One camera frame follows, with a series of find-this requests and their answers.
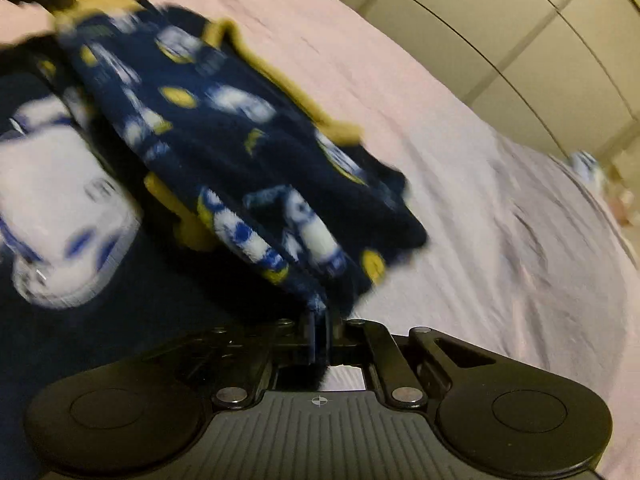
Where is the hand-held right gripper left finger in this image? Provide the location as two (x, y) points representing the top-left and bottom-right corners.
(150, 312), (321, 406)

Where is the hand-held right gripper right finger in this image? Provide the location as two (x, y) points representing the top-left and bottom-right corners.
(325, 310), (546, 406)

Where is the navy yellow car-print pyjama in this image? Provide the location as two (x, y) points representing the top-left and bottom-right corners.
(0, 0), (431, 396)

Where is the pink bed sheet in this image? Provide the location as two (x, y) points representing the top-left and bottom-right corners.
(0, 0), (640, 480)

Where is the blue white cloth pile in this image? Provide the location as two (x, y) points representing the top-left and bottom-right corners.
(570, 150), (608, 193)

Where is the cream wardrobe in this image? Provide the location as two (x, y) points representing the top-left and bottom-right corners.
(320, 0), (640, 161)

